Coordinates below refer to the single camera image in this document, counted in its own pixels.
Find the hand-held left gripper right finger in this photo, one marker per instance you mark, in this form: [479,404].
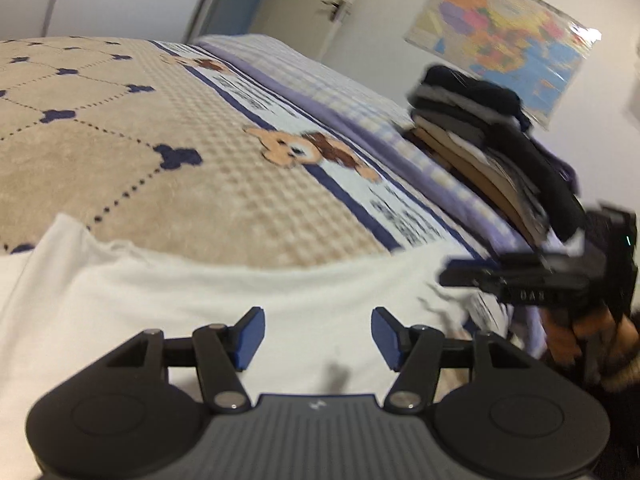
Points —
[387,340]

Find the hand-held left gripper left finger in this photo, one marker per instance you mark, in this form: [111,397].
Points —
[250,340]

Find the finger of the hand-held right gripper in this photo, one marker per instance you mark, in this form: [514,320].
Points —
[470,274]

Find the white long-sleeved top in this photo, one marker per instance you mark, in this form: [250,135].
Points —
[200,290]

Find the stack of folded clothes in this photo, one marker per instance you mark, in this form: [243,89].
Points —
[500,160]

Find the person's right hand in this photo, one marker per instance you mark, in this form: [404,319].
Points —
[562,340]

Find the beige bear printed blanket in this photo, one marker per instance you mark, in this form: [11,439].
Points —
[150,200]

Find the purple plaid quilt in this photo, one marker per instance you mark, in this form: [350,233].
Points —
[350,90]

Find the white and blue wardrobe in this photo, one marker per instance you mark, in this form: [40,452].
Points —
[125,0]

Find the world map wall poster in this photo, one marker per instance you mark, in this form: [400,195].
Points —
[500,30]

